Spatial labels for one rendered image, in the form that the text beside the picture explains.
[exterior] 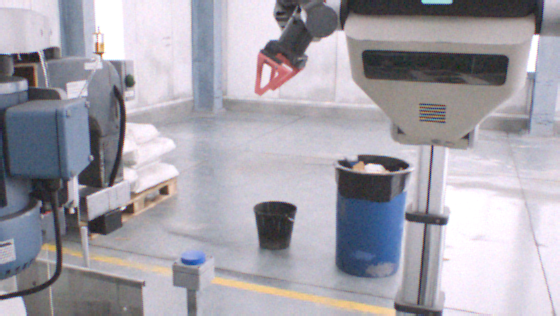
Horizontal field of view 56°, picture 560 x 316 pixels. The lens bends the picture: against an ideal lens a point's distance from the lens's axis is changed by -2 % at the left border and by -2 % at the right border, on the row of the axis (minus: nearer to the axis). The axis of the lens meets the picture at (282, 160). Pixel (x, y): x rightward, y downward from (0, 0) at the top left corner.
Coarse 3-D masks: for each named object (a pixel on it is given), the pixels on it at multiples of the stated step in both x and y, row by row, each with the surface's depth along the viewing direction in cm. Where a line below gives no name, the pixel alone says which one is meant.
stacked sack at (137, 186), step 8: (152, 168) 449; (160, 168) 450; (168, 168) 457; (144, 176) 426; (152, 176) 433; (160, 176) 442; (168, 176) 454; (136, 184) 416; (144, 184) 421; (152, 184) 431; (136, 192) 414
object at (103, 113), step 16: (48, 64) 94; (64, 64) 98; (80, 64) 102; (64, 80) 98; (80, 80) 102; (96, 80) 107; (112, 80) 111; (96, 96) 107; (112, 96) 112; (96, 112) 108; (112, 112) 112; (96, 128) 109; (112, 128) 113; (96, 144) 111; (112, 144) 114; (96, 160) 111; (112, 160) 114; (80, 176) 114; (96, 176) 112; (48, 208) 97
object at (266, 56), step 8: (264, 48) 100; (264, 56) 98; (272, 56) 98; (272, 64) 99; (280, 64) 98; (280, 72) 98; (288, 72) 97; (256, 80) 101; (272, 80) 99; (280, 80) 100; (256, 88) 101; (264, 88) 101
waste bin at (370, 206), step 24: (336, 168) 310; (408, 168) 306; (336, 192) 322; (360, 192) 301; (384, 192) 299; (336, 216) 324; (360, 216) 306; (384, 216) 304; (336, 240) 327; (360, 240) 309; (384, 240) 308; (336, 264) 330; (360, 264) 313; (384, 264) 313
